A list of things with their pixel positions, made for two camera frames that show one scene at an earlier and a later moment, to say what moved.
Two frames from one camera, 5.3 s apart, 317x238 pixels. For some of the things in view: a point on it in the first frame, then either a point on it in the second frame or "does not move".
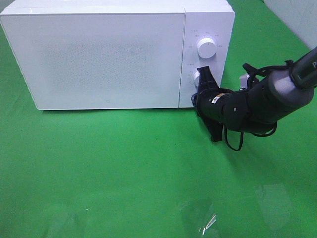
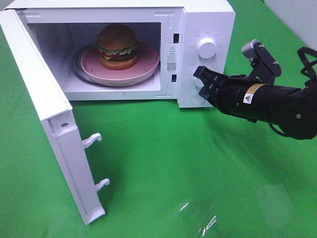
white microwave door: [100, 61] -> [56, 114]
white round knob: [195, 78] does not move
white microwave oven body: [118, 54] does not move
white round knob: [206, 48] does not move
